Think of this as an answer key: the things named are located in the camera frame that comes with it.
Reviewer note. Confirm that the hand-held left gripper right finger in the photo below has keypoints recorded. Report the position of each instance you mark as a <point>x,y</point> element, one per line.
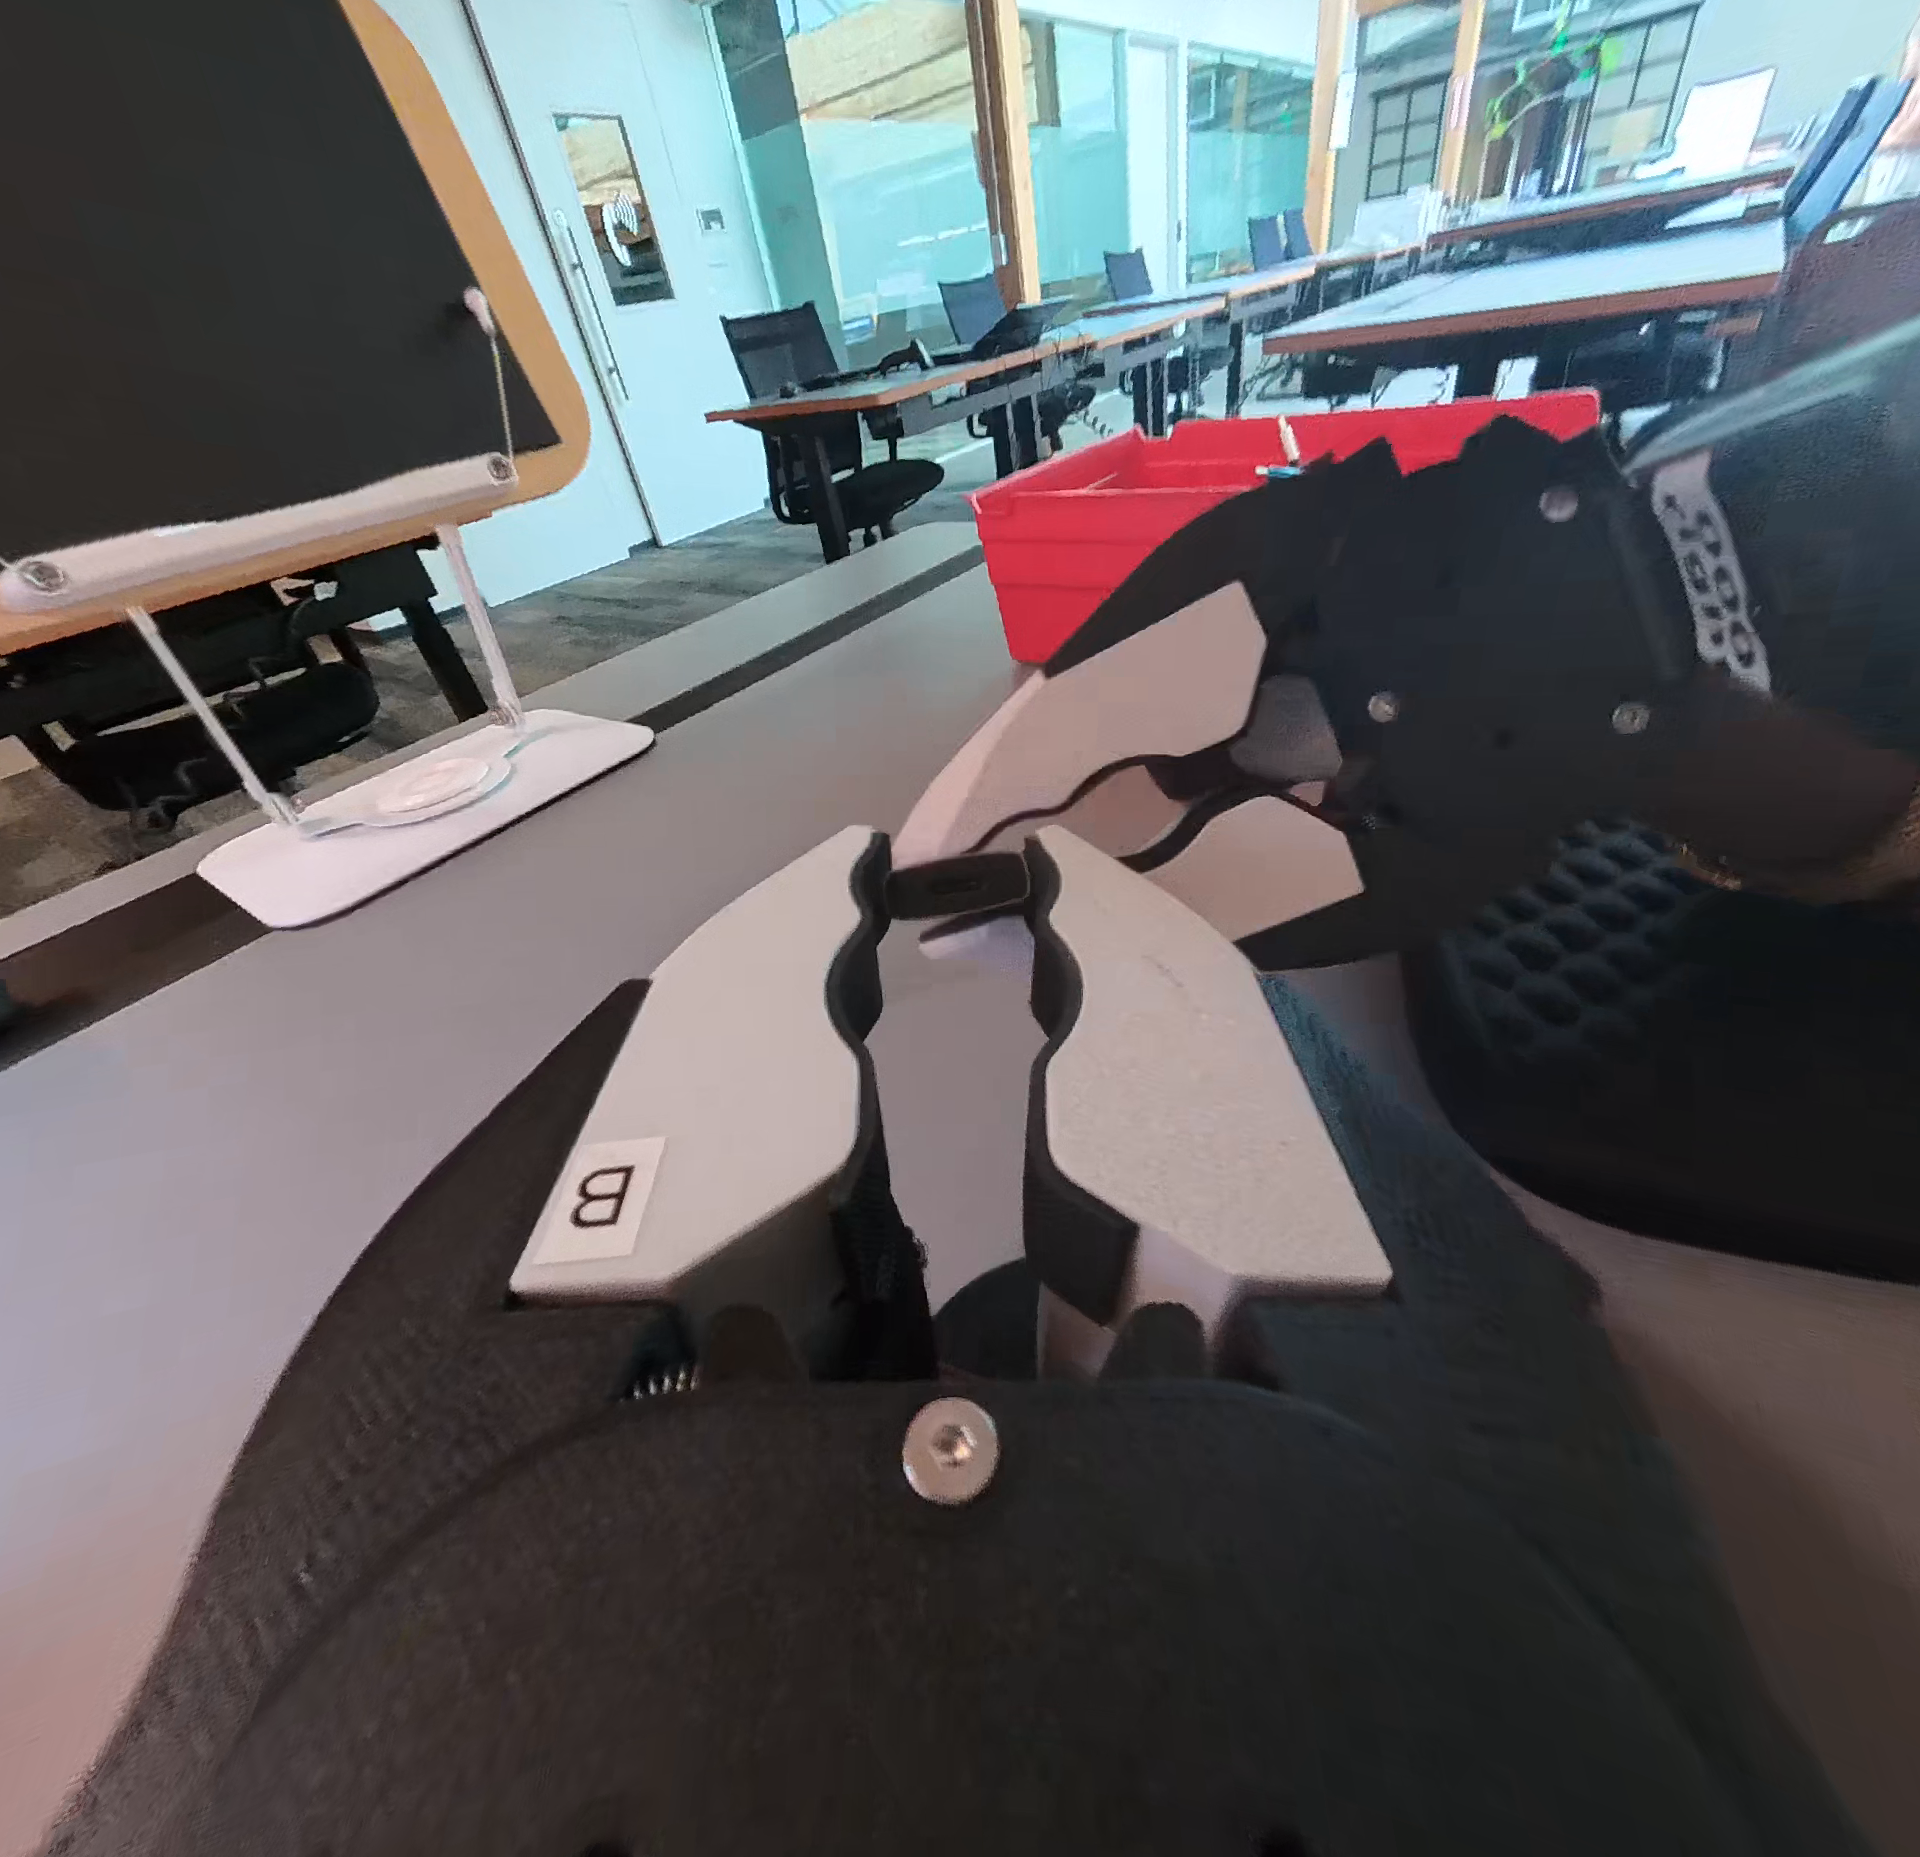
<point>1198,1124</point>

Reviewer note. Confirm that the red plastic bin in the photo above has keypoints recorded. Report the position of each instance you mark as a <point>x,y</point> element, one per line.
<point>1080,553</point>

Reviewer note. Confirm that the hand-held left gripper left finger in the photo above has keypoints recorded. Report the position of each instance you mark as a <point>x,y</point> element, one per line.
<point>691,1124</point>

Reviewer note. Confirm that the long wooden edged office desk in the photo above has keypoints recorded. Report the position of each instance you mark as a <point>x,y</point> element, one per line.
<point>960,373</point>

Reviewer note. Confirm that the wide wooden edged office desk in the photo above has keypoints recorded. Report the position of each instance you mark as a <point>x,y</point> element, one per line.
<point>1501,306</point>

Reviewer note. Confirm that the person's right hand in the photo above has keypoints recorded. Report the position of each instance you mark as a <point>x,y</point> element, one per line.
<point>1830,793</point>

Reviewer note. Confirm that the grey aluminium usb hub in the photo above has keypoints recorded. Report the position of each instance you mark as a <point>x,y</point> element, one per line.
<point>914,884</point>

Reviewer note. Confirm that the black office chair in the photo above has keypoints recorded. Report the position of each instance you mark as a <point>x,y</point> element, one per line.
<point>795,373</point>
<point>974,313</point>

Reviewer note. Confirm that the wooden desk with black legs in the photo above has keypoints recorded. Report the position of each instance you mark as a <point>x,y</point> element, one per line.
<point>226,598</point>

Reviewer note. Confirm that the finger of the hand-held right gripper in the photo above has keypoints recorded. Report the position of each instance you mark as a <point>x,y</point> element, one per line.
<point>1110,689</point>
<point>1275,889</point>

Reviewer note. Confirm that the black tablet with tan frame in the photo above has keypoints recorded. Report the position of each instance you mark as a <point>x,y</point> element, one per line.
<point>226,236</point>

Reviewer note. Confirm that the white door with glass pane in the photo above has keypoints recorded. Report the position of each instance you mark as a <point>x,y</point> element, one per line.
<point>599,419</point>

